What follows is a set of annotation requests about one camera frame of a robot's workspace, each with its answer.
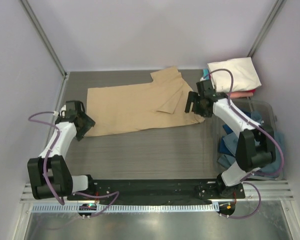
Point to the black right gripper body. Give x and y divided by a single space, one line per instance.
198 99

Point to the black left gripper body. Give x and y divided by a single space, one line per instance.
80 115

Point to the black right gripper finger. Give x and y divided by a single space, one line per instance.
203 112
191 102

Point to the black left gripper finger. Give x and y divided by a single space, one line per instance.
81 131
86 120

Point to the beige t shirt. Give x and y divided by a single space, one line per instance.
136 107

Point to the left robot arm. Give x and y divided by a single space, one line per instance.
48 173

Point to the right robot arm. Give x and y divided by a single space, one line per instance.
255 148

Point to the teal folded t shirt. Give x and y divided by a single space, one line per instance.
205 72

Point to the grey blue t shirt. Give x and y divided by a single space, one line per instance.
258 149

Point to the dark blue t shirt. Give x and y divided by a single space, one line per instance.
228 143

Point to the white folded t shirt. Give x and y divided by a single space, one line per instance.
245 77

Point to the clear plastic bin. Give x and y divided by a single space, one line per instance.
226 110

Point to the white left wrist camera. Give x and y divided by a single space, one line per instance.
61 113

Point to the white slotted cable duct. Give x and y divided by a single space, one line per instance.
92 209

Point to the aluminium frame rail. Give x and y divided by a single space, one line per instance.
269 190

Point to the left aluminium corner post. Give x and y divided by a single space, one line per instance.
44 38

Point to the aluminium corner post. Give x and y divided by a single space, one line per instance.
44 38
266 27

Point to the right aluminium corner post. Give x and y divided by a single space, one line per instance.
266 27

